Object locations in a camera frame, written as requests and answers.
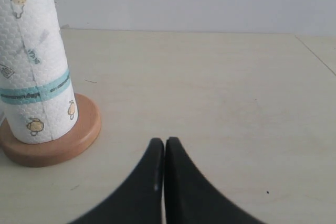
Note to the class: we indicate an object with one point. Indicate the printed white paper towel roll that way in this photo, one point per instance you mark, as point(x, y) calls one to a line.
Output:
point(37, 96)

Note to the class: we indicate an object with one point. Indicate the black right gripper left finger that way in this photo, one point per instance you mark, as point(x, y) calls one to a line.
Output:
point(139, 198)

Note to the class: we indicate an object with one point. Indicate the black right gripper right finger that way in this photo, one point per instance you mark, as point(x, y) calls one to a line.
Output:
point(189, 197)

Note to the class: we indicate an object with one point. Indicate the wooden paper towel holder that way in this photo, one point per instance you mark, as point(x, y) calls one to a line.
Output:
point(72, 144)

